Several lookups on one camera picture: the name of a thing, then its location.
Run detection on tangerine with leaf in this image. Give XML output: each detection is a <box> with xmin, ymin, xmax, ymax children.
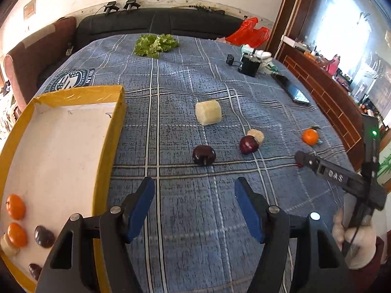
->
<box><xmin>302</xmin><ymin>128</ymin><xmax>319</xmax><ymax>146</ymax></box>

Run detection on small orange tangerine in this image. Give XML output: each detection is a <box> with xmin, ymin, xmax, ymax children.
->
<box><xmin>6</xmin><ymin>194</ymin><xmax>26</xmax><ymax>220</ymax></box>
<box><xmin>7</xmin><ymin>223</ymin><xmax>28</xmax><ymax>248</ymax></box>

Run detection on green lettuce leaves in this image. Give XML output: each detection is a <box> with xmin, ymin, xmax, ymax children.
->
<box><xmin>134</xmin><ymin>33</ymin><xmax>180</xmax><ymax>58</ymax></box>

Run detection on yellow cardboard box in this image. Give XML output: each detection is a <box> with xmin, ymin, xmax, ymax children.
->
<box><xmin>0</xmin><ymin>85</ymin><xmax>126</xmax><ymax>293</ymax></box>

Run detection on green leaf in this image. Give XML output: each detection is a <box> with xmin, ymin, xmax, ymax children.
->
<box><xmin>311</xmin><ymin>125</ymin><xmax>324</xmax><ymax>145</ymax></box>

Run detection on pale yellow cheese block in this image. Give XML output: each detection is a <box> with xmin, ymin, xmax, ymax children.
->
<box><xmin>195</xmin><ymin>99</ymin><xmax>222</xmax><ymax>126</ymax></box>

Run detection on pink bottle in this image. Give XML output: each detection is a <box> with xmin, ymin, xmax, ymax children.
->
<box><xmin>325</xmin><ymin>54</ymin><xmax>341</xmax><ymax>75</ymax></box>

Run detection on person's right forearm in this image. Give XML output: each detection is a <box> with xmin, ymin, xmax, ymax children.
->
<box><xmin>362</xmin><ymin>236</ymin><xmax>391</xmax><ymax>293</ymax></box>

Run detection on dark red plum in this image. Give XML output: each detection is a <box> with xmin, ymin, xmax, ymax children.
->
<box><xmin>28</xmin><ymin>263</ymin><xmax>43</xmax><ymax>281</ymax></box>

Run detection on peeled banana piece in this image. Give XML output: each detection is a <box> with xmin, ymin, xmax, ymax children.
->
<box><xmin>247</xmin><ymin>129</ymin><xmax>265</xmax><ymax>145</ymax></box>
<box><xmin>0</xmin><ymin>233</ymin><xmax>20</xmax><ymax>257</ymax></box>

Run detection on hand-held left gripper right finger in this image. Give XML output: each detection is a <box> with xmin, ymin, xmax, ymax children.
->
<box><xmin>235</xmin><ymin>177</ymin><xmax>352</xmax><ymax>293</ymax></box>

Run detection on black leather sofa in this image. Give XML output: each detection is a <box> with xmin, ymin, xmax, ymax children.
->
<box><xmin>75</xmin><ymin>8</ymin><xmax>245</xmax><ymax>52</ymax></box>

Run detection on red plastic bag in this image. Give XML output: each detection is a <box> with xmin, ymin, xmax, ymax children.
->
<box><xmin>225</xmin><ymin>17</ymin><xmax>271</xmax><ymax>47</ymax></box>

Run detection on white flat box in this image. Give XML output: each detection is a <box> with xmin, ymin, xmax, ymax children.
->
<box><xmin>281</xmin><ymin>36</ymin><xmax>301</xmax><ymax>48</ymax></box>

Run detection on small wall plaque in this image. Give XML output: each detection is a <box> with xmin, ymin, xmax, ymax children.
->
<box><xmin>23</xmin><ymin>0</ymin><xmax>36</xmax><ymax>19</ymax></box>

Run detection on person's right hand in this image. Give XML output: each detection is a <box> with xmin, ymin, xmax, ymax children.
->
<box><xmin>332</xmin><ymin>208</ymin><xmax>378</xmax><ymax>271</ymax></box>

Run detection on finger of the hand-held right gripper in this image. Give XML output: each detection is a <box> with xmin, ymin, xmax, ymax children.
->
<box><xmin>294</xmin><ymin>150</ymin><xmax>321</xmax><ymax>174</ymax></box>

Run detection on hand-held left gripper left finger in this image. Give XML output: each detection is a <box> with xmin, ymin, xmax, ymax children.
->
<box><xmin>35</xmin><ymin>176</ymin><xmax>156</xmax><ymax>293</ymax></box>

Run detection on brown chair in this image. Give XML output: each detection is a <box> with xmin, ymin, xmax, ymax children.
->
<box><xmin>3</xmin><ymin>16</ymin><xmax>77</xmax><ymax>113</ymax></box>

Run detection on green plant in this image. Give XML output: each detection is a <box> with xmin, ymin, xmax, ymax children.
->
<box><xmin>377</xmin><ymin>154</ymin><xmax>391</xmax><ymax>187</ymax></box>

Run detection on black smartphone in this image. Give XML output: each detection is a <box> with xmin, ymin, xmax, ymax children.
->
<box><xmin>270</xmin><ymin>74</ymin><xmax>310</xmax><ymax>104</ymax></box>

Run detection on black box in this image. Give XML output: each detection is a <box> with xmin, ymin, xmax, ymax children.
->
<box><xmin>238</xmin><ymin>53</ymin><xmax>260</xmax><ymax>77</ymax></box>

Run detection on brown wooden cabinet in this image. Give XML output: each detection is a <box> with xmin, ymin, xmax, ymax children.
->
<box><xmin>269</xmin><ymin>0</ymin><xmax>391</xmax><ymax>171</ymax></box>

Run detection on dark purple plum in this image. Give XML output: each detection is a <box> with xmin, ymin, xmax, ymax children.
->
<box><xmin>239</xmin><ymin>136</ymin><xmax>260</xmax><ymax>155</ymax></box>
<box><xmin>192</xmin><ymin>145</ymin><xmax>216</xmax><ymax>166</ymax></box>
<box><xmin>34</xmin><ymin>225</ymin><xmax>55</xmax><ymax>248</ymax></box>

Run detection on blue checked blanket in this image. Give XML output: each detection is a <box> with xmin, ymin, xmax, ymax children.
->
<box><xmin>33</xmin><ymin>33</ymin><xmax>358</xmax><ymax>293</ymax></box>

